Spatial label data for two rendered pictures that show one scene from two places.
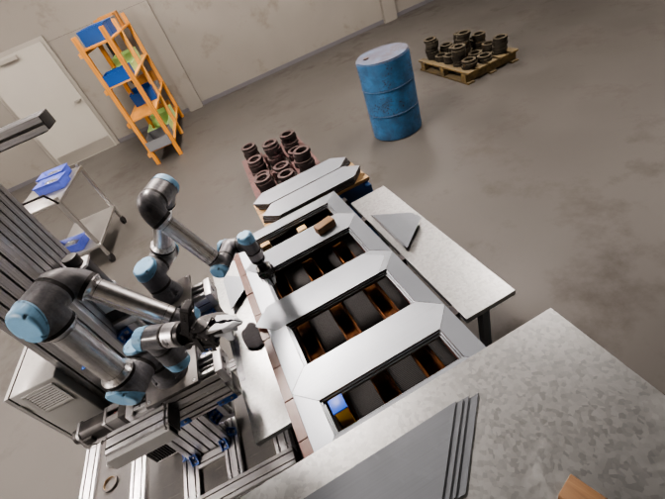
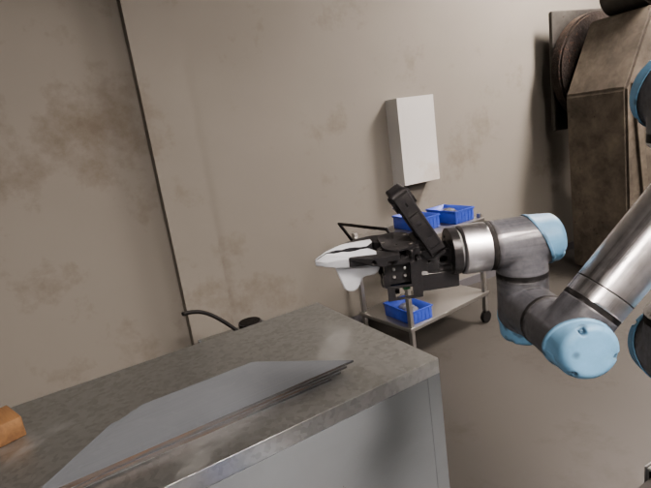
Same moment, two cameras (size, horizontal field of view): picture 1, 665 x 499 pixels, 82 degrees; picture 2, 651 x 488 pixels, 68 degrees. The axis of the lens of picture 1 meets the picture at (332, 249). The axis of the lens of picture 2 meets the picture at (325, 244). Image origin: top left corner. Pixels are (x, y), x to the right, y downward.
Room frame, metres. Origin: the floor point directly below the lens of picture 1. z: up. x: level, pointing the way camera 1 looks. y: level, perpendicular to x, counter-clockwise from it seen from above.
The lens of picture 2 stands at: (1.44, 0.09, 1.64)
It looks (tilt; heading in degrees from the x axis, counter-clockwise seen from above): 13 degrees down; 159
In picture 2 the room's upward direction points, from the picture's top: 8 degrees counter-clockwise
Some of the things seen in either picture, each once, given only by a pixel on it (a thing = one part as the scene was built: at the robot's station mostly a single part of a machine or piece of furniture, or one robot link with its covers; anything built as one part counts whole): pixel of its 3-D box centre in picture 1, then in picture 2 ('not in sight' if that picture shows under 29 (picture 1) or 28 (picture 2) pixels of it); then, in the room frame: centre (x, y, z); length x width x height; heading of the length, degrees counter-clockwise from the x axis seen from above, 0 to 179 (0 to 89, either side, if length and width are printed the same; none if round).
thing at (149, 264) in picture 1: (150, 273); not in sight; (1.60, 0.86, 1.20); 0.13 x 0.12 x 0.14; 157
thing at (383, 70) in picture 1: (390, 93); not in sight; (4.41, -1.33, 0.46); 0.61 x 0.61 x 0.92
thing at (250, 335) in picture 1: (251, 336); not in sight; (1.45, 0.58, 0.70); 0.20 x 0.10 x 0.03; 13
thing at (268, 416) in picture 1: (245, 330); not in sight; (1.53, 0.62, 0.67); 1.30 x 0.20 x 0.03; 9
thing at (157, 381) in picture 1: (164, 365); not in sight; (1.10, 0.81, 1.09); 0.15 x 0.15 x 0.10
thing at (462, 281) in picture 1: (416, 240); not in sight; (1.60, -0.45, 0.74); 1.20 x 0.26 x 0.03; 9
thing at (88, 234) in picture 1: (70, 218); not in sight; (4.51, 2.71, 0.52); 1.11 x 0.65 x 1.05; 6
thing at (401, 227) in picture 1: (401, 223); not in sight; (1.74, -0.43, 0.77); 0.45 x 0.20 x 0.04; 9
